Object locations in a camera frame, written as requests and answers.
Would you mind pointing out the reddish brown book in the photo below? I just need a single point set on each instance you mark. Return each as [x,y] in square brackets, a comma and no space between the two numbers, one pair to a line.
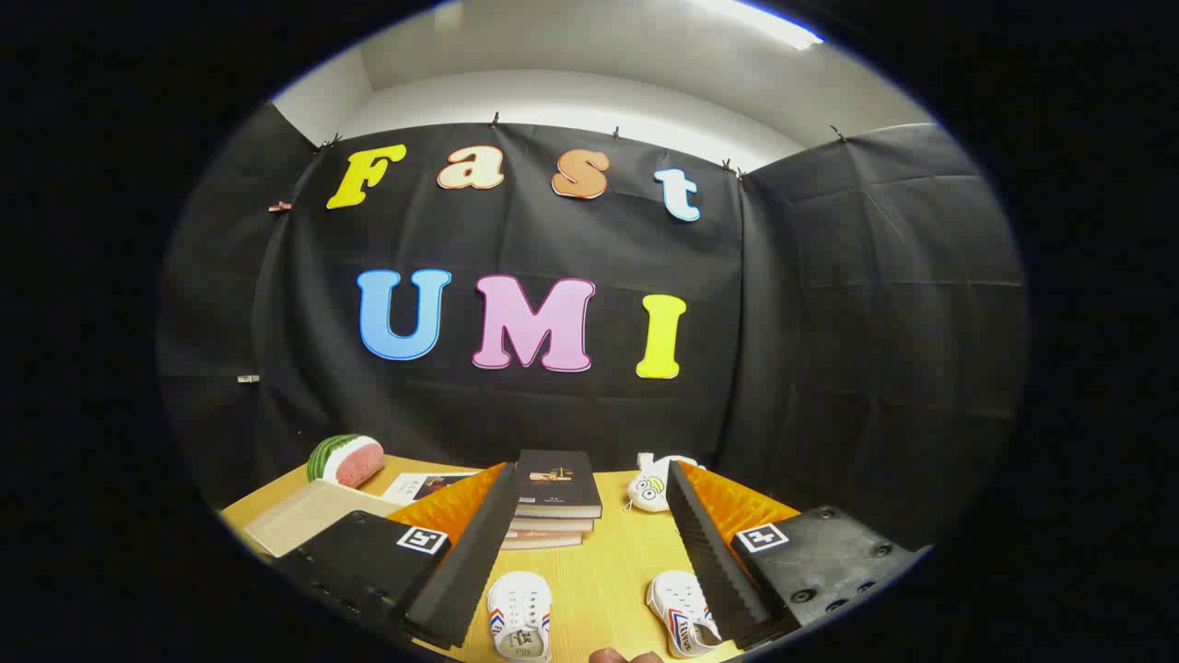
[543,540]

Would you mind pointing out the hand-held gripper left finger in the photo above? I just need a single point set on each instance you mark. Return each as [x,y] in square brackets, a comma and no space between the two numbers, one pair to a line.
[461,571]

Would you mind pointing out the white plush toy with goggles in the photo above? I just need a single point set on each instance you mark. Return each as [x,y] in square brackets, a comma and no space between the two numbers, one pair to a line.
[649,488]

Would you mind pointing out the beige fabric storage box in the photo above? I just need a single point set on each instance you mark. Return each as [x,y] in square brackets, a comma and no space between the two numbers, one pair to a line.
[304,516]

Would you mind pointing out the white canvas shoe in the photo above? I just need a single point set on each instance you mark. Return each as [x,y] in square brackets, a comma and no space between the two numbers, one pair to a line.
[677,594]
[520,599]

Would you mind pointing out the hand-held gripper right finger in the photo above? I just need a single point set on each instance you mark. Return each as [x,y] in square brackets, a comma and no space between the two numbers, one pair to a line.
[709,552]

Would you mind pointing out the brown book with white pages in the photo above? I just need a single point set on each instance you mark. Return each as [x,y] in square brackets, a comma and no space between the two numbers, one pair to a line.
[553,524]

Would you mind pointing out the watermelon slice toy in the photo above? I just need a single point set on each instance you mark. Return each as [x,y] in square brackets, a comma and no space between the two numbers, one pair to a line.
[355,460]

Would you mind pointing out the white book with portrait cover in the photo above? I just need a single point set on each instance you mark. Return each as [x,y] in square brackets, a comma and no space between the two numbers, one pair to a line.
[414,486]

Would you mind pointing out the black hardcover book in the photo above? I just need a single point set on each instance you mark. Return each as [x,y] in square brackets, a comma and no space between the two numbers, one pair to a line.
[557,483]

